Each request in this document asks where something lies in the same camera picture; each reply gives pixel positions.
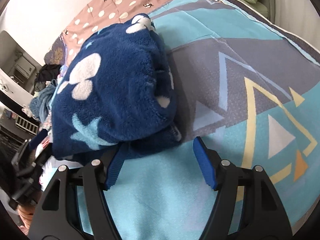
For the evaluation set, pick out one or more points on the navy fleece star garment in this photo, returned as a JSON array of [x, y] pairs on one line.
[[118, 89]]

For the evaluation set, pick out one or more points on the person's left hand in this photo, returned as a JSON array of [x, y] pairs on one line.
[[26, 213]]

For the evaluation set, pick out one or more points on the pile of blue clothes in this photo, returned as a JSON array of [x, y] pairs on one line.
[[40, 105]]

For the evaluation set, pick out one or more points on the teal grey geometric bedsheet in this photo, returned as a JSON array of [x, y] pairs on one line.
[[251, 92]]

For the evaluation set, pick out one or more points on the pink polka dot sheet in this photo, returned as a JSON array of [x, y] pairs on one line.
[[98, 14]]

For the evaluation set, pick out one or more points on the white shelf rack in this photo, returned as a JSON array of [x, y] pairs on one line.
[[26, 125]]

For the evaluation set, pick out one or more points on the black garment on bed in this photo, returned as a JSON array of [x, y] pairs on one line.
[[48, 72]]

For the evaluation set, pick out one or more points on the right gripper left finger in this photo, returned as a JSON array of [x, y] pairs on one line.
[[73, 205]]

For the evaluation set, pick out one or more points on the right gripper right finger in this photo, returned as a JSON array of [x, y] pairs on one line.
[[263, 215]]

